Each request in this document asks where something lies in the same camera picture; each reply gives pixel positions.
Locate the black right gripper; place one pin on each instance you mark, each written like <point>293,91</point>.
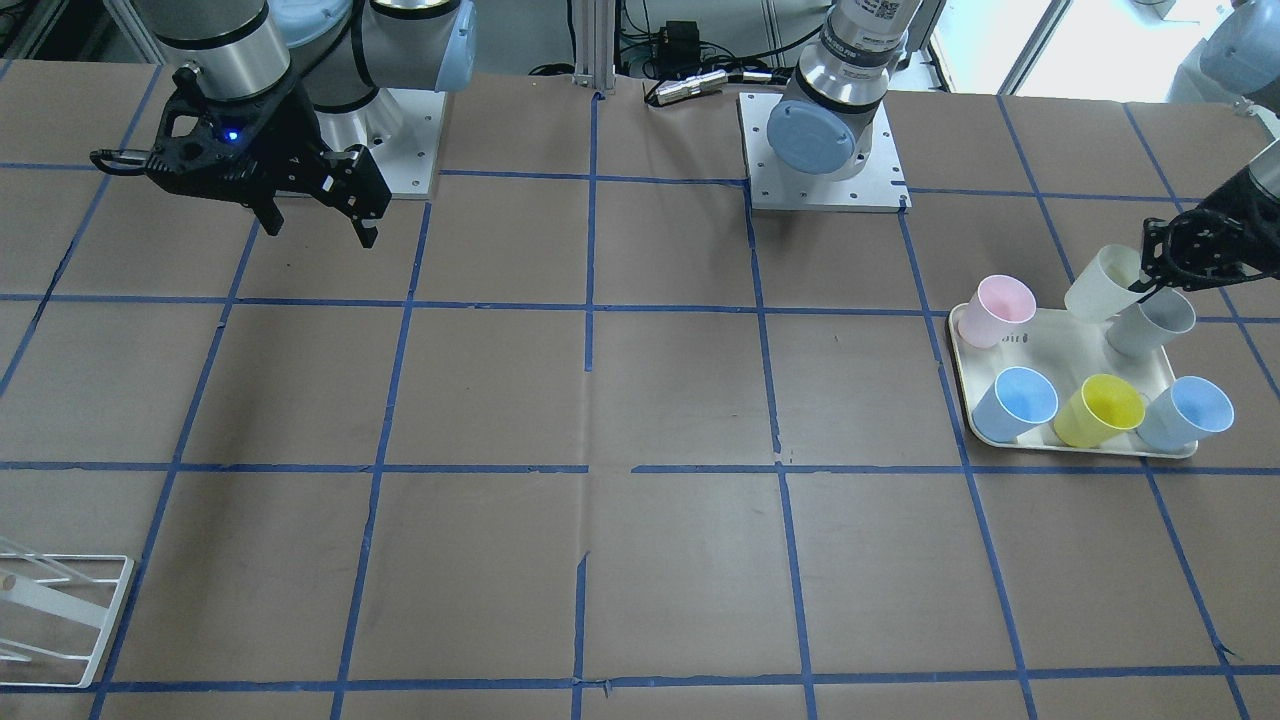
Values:
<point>289,139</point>

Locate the pink plastic cup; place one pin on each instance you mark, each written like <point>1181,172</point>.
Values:
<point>1001,304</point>

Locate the silver cable connector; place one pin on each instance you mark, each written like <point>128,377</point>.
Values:
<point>667,92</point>

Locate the white plastic cup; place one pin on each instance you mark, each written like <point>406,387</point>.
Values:
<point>1103,289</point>

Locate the blue plastic cup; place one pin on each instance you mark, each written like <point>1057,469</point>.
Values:
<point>1020,399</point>
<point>1189,410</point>

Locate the yellow plastic cup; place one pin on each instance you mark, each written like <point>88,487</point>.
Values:
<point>1104,407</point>

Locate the grey plastic cup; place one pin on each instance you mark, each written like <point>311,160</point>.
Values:
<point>1144,328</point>

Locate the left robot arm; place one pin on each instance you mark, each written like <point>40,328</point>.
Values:
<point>840,80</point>

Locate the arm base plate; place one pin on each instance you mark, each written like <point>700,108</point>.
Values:
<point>803,157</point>
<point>400,140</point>

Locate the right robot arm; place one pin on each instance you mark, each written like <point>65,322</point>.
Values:
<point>246,47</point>

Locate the white wire cup rack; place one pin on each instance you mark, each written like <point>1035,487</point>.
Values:
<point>59,614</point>

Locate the aluminium frame post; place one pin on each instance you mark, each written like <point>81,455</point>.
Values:
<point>594,40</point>

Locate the cream plastic tray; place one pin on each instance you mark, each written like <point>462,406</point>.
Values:
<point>1065,351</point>

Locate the blue plastic cup near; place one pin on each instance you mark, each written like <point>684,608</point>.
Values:
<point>1020,399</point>

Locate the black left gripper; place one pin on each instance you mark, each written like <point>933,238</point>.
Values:
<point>1243,213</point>

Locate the blue plastic cup far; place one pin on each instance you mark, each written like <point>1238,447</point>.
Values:
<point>1189,410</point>

